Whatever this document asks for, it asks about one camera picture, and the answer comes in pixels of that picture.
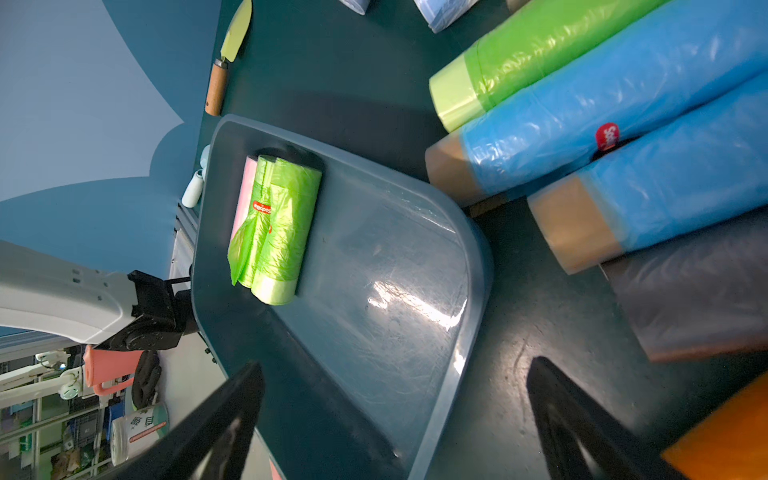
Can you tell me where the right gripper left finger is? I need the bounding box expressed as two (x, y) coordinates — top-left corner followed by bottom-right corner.
(107, 361), (266, 479)

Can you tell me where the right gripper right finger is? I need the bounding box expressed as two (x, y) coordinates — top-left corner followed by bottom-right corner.
(526, 356), (685, 479)

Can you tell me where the green trash bag roll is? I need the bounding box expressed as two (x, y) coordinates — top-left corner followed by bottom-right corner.
(227, 155), (276, 288)

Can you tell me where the pink trash bag roll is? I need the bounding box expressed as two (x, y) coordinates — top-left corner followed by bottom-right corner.
(230, 156), (258, 239)

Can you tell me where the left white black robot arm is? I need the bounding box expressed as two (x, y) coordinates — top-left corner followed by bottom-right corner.
(1, 241), (198, 352)

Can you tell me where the orange trash bag roll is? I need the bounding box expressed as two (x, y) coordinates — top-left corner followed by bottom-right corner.
(662, 374), (768, 479)

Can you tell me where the teal plastic storage box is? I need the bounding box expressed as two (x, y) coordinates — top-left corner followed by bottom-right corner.
(191, 114), (493, 479)

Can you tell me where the grey trash bag roll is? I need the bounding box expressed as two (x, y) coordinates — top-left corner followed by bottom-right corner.
(601, 207), (767, 362)

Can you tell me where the white roll red label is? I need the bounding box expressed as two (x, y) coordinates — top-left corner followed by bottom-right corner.
(414, 0), (478, 33)

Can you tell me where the white blue trash bag roll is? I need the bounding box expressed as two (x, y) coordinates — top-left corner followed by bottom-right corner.
(339, 0), (370, 16)

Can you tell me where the green trowel wooden handle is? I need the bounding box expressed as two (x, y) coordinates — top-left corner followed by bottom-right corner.
(205, 0), (252, 116)

